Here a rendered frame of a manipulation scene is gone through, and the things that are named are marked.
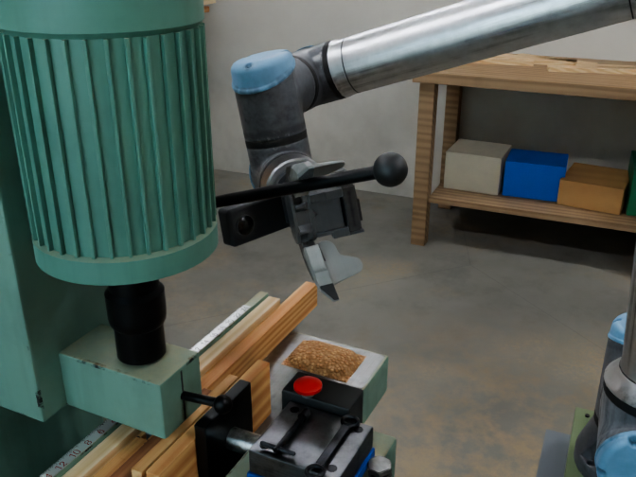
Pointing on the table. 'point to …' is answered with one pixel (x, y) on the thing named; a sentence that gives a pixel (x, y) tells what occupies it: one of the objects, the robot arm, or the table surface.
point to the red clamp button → (308, 385)
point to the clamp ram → (225, 433)
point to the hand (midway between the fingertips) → (317, 238)
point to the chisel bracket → (130, 383)
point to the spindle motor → (112, 135)
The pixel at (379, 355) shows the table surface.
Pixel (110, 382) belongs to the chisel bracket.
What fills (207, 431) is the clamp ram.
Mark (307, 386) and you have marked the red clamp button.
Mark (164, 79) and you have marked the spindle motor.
